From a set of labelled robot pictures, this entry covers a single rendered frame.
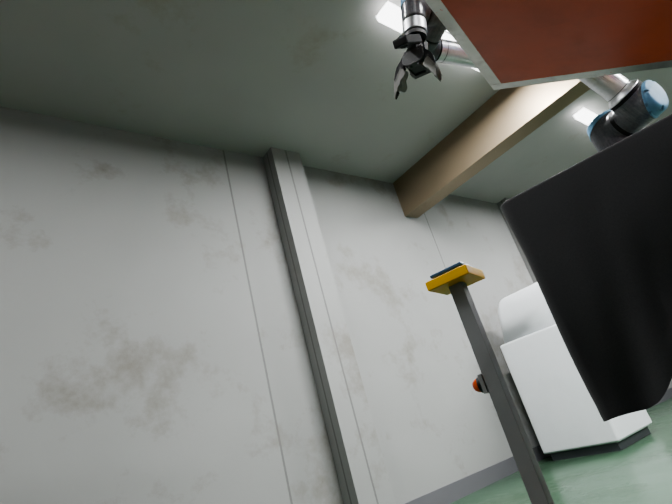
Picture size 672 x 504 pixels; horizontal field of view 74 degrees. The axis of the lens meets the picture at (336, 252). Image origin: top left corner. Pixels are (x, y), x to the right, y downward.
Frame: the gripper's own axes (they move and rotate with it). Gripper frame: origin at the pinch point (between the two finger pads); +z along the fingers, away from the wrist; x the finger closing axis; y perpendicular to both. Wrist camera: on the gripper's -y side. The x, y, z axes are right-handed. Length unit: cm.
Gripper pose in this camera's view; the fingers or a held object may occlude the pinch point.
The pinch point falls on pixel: (416, 89)
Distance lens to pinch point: 144.2
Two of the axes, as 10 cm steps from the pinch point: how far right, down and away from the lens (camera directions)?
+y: 6.1, 1.6, 7.7
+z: 0.3, 9.7, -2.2
